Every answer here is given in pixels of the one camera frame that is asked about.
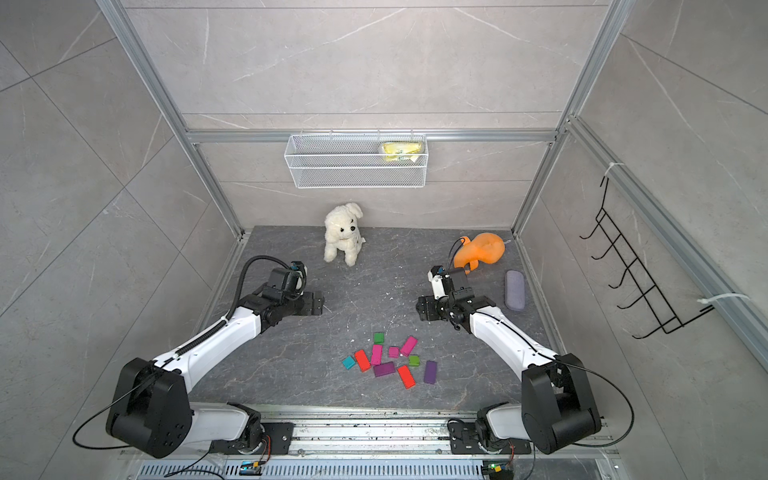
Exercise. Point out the white plush dog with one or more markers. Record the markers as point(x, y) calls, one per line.
point(342, 233)

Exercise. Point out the purple block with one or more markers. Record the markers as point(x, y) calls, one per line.
point(384, 369)
point(430, 372)

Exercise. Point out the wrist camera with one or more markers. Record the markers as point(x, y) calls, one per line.
point(289, 281)
point(445, 281)

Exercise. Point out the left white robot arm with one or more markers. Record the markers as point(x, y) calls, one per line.
point(151, 409)

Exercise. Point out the red block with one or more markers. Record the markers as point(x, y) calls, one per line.
point(406, 376)
point(362, 360)

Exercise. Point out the orange toy watering can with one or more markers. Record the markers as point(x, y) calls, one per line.
point(487, 248)

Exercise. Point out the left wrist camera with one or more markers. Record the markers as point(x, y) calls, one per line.
point(289, 281)

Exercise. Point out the aluminium mounting rail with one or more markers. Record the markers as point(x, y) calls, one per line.
point(362, 443)

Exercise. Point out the teal cube block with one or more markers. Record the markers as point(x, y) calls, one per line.
point(349, 362)

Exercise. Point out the purple glasses case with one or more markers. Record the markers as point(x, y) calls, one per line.
point(515, 290)

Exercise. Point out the upright magenta block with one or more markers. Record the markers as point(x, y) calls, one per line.
point(376, 355)

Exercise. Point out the purple block flat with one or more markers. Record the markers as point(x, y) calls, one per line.
point(384, 369)

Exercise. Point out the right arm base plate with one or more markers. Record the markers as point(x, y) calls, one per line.
point(466, 439)

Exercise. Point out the long magenta block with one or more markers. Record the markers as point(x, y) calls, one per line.
point(408, 346)

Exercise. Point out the yellow packet in basket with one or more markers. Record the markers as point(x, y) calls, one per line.
point(401, 151)

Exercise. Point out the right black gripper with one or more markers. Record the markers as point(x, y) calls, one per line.
point(427, 308)

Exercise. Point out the white wire mesh basket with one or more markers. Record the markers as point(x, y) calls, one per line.
point(351, 160)

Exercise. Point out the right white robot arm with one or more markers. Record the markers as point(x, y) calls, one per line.
point(557, 406)

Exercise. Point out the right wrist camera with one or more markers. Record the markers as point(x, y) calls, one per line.
point(445, 281)

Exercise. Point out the black wire hook rack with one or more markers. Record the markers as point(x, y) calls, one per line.
point(634, 271)

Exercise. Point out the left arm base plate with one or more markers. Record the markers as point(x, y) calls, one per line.
point(265, 439)

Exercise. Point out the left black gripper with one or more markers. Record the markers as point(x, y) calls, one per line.
point(308, 308)

